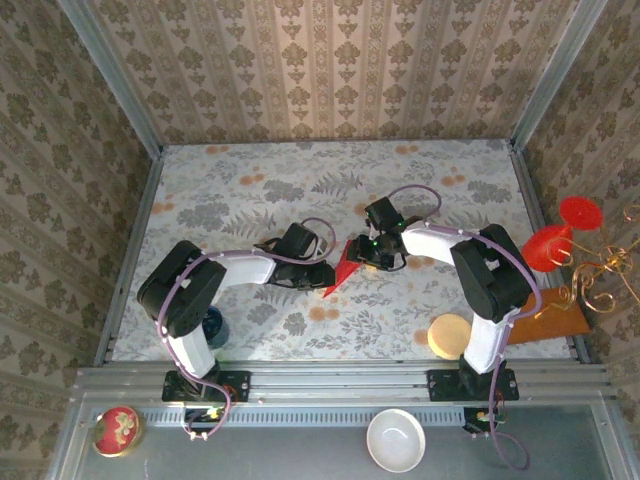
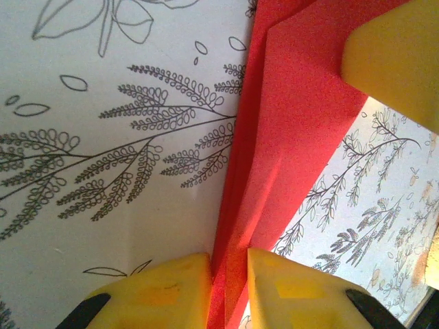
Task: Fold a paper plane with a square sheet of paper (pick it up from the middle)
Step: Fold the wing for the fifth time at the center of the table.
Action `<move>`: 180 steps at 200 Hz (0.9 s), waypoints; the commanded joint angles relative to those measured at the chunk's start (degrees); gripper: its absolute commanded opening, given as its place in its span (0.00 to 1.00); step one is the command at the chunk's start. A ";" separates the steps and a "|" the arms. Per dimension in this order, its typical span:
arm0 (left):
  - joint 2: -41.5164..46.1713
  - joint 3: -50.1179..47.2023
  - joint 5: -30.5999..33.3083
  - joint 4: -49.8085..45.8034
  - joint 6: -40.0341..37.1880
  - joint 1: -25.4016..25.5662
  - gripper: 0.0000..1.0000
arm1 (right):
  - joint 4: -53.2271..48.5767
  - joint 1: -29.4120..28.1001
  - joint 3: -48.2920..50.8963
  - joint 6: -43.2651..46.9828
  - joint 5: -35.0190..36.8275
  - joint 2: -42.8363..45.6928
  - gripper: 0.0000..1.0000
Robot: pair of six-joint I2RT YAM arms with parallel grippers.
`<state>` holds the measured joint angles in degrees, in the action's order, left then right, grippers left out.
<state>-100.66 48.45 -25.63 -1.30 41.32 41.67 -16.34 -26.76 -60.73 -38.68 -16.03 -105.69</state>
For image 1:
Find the red paper sheet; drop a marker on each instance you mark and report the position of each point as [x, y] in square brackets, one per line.
[345, 272]

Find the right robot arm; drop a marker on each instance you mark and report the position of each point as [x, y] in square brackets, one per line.
[490, 280]

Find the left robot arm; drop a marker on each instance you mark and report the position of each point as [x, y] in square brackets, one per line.
[180, 295]

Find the floral patterned table cover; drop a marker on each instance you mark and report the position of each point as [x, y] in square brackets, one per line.
[350, 340]

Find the dark blue cup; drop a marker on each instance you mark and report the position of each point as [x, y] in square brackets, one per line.
[218, 330]

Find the round cork disc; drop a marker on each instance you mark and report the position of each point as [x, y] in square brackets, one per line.
[447, 336]

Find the red plastic goblet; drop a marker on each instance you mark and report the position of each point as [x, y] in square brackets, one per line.
[545, 245]

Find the black electronics board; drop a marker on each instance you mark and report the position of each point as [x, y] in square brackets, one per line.
[202, 416]
[482, 417]

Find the white bowl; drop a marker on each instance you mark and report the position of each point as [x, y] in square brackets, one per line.
[395, 440]

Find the orange wooden board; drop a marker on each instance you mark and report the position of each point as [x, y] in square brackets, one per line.
[555, 320]

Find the red round gold-trimmed tin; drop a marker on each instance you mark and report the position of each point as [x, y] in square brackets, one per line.
[117, 431]

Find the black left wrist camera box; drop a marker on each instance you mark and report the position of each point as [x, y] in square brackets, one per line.
[300, 242]

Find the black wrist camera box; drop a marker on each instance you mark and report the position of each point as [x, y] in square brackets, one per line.
[300, 242]
[385, 215]

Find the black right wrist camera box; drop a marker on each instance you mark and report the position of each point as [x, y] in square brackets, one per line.
[385, 215]

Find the aluminium frame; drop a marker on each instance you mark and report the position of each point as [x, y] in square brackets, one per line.
[325, 382]

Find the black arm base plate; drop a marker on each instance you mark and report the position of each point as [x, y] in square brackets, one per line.
[445, 385]
[235, 387]

